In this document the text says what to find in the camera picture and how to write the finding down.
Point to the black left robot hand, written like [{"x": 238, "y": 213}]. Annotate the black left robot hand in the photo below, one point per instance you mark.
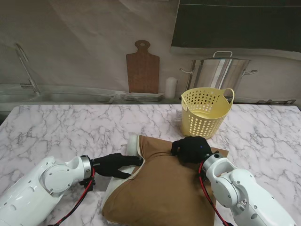
[{"x": 113, "y": 164}]

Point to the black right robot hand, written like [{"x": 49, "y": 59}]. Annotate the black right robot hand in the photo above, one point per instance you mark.
[{"x": 192, "y": 149}]

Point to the white pillow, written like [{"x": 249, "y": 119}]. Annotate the white pillow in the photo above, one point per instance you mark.
[{"x": 132, "y": 146}]

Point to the brown pillowcase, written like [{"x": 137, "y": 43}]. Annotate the brown pillowcase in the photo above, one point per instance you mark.
[{"x": 160, "y": 188}]

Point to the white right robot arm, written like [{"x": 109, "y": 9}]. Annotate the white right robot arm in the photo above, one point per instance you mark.
[{"x": 240, "y": 188}]

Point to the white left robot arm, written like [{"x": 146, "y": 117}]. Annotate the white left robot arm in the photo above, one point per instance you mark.
[{"x": 35, "y": 188}]

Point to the yellow perforated laundry basket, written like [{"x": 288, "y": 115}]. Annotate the yellow perforated laundry basket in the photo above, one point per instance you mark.
[{"x": 207, "y": 117}]

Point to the white candle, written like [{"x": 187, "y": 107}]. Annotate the white candle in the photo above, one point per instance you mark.
[{"x": 171, "y": 88}]

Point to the stack of white plates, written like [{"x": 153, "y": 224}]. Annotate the stack of white plates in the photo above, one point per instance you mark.
[{"x": 143, "y": 97}]

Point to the steel stock pot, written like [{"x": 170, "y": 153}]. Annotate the steel stock pot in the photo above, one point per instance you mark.
[{"x": 218, "y": 73}]

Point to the steel sink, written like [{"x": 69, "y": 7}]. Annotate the steel sink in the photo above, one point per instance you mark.
[{"x": 58, "y": 96}]

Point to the brown wooden cutting board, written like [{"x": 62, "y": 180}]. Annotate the brown wooden cutting board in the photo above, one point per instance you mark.
[{"x": 143, "y": 70}]

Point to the black stove grate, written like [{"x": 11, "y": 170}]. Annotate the black stove grate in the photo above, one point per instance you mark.
[{"x": 276, "y": 101}]

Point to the chrome faucet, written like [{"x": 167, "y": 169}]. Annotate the chrome faucet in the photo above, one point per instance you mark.
[{"x": 26, "y": 66}]

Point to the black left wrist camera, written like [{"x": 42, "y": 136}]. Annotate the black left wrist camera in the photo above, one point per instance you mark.
[{"x": 88, "y": 183}]

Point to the dark wall panel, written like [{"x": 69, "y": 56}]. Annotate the dark wall panel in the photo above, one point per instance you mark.
[{"x": 235, "y": 23}]

